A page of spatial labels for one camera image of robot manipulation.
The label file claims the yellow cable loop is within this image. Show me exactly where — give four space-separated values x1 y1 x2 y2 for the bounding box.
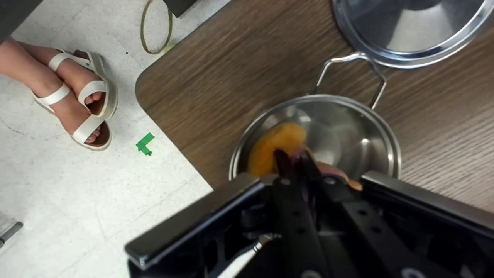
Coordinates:
140 0 177 56

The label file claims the silver pot lid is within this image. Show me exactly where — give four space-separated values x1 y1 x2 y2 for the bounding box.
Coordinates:
331 0 494 71

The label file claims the white strap sandal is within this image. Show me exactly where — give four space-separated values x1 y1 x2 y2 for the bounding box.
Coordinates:
47 48 121 122
30 83 113 153

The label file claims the foot in white sandal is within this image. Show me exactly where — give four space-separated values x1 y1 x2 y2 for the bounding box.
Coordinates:
0 37 104 147

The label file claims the green tape mark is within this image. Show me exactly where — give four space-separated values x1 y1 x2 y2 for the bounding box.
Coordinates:
135 131 156 158

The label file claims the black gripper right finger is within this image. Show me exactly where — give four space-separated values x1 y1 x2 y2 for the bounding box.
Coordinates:
300 150 451 278

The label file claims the silver pot with handles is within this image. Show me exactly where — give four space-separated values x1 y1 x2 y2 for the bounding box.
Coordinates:
228 51 403 195

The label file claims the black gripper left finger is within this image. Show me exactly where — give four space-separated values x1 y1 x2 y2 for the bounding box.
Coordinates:
272 148 332 278

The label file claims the orange plush toy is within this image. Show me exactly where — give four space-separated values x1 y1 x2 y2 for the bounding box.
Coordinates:
246 120 365 193

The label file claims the grey floor object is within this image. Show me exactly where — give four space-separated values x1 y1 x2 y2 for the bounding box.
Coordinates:
0 212 25 250

